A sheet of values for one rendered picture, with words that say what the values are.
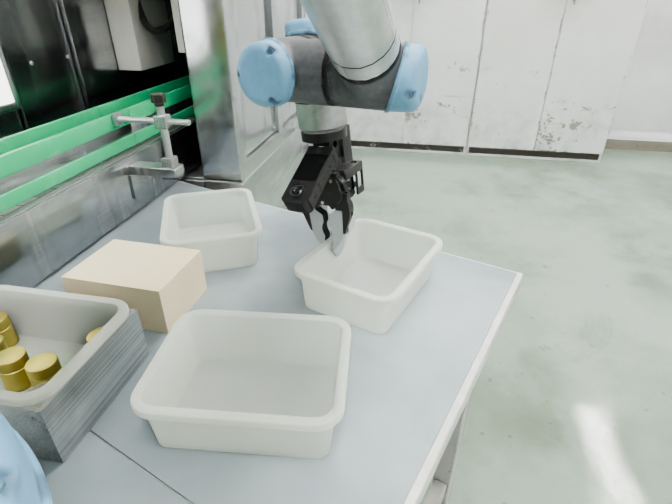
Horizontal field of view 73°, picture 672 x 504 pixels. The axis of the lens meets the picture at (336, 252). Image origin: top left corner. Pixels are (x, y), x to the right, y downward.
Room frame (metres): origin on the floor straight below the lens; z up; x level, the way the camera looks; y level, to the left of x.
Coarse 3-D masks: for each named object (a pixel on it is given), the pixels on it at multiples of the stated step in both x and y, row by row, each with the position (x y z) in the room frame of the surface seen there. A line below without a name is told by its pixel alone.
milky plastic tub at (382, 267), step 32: (384, 224) 0.74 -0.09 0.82; (320, 256) 0.64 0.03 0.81; (352, 256) 0.72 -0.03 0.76; (384, 256) 0.72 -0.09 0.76; (416, 256) 0.69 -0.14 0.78; (320, 288) 0.56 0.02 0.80; (352, 288) 0.53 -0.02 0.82; (384, 288) 0.64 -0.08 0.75; (416, 288) 0.61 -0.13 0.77; (352, 320) 0.54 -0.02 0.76; (384, 320) 0.52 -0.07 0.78
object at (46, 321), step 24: (0, 288) 0.51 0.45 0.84; (24, 288) 0.51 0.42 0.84; (24, 312) 0.50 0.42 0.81; (48, 312) 0.49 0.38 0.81; (72, 312) 0.48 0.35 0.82; (96, 312) 0.48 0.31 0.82; (120, 312) 0.45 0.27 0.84; (24, 336) 0.49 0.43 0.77; (48, 336) 0.49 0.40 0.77; (72, 336) 0.48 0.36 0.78; (96, 336) 0.41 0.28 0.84; (72, 360) 0.37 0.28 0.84; (0, 384) 0.40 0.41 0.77; (48, 384) 0.33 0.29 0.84
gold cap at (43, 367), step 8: (48, 352) 0.41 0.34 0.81; (32, 360) 0.40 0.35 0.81; (40, 360) 0.40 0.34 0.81; (48, 360) 0.40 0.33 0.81; (56, 360) 0.40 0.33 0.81; (24, 368) 0.39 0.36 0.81; (32, 368) 0.38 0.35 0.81; (40, 368) 0.38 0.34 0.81; (48, 368) 0.39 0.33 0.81; (56, 368) 0.39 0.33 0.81; (32, 376) 0.38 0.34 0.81; (40, 376) 0.38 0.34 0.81; (48, 376) 0.38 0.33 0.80; (32, 384) 0.38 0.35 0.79
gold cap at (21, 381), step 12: (12, 348) 0.42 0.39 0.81; (24, 348) 0.42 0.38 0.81; (0, 360) 0.40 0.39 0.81; (12, 360) 0.40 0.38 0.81; (24, 360) 0.41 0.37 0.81; (0, 372) 0.39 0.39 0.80; (12, 372) 0.39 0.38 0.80; (24, 372) 0.40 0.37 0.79; (12, 384) 0.39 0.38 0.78; (24, 384) 0.40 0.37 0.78
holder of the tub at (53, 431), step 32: (128, 320) 0.46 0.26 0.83; (96, 352) 0.40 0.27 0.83; (128, 352) 0.44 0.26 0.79; (64, 384) 0.35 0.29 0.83; (96, 384) 0.38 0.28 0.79; (32, 416) 0.31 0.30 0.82; (64, 416) 0.33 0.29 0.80; (96, 416) 0.37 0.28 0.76; (32, 448) 0.32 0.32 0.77; (64, 448) 0.32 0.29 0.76
